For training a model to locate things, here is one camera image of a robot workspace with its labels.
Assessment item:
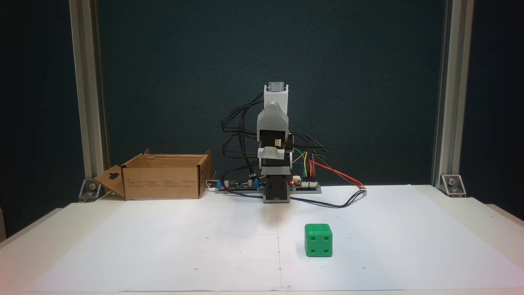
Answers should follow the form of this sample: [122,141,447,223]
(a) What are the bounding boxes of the yellow jumper wire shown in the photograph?
[293,151,308,177]

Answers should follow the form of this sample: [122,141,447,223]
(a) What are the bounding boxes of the blue power circuit board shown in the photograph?
[216,176,263,191]

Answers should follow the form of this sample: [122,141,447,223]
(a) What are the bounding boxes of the metal corner bracket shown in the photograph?
[79,179,102,202]
[440,175,467,197]

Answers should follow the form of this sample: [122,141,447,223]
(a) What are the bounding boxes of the green dice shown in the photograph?
[305,223,333,258]

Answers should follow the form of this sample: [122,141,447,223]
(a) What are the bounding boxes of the dark cable with white connector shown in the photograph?
[221,186,368,209]

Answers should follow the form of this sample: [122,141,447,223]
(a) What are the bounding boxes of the brown cardboard box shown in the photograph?
[93,149,212,201]

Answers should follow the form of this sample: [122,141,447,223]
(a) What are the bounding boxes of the aluminium frame post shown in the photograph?
[69,0,110,182]
[431,0,475,187]

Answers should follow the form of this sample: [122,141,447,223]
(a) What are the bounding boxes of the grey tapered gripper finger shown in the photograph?
[257,102,290,142]

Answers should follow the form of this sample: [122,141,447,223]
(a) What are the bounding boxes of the red orange wire bundle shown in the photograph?
[309,159,366,190]

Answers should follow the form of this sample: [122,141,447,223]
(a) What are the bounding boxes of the grey board mounting plate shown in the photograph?
[215,186,323,195]

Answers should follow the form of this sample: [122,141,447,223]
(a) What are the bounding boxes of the motor controller circuit board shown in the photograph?
[290,175,322,190]

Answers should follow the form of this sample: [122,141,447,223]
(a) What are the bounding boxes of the black motor cable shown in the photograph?
[221,92,265,160]
[289,131,332,155]
[223,133,263,190]

